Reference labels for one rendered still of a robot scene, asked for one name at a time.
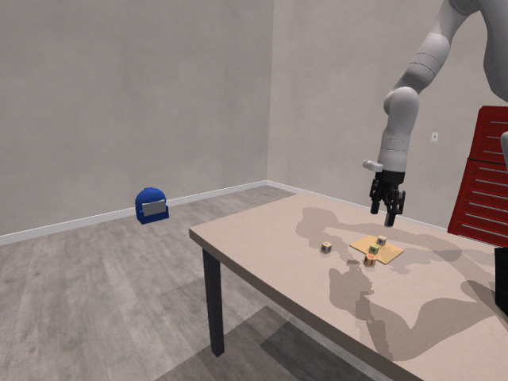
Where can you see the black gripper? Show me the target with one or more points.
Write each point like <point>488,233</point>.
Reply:
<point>389,190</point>

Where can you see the tan square mat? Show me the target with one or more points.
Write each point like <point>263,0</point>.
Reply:
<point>385,254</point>

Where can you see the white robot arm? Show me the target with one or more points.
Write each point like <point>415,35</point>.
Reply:
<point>403,101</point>

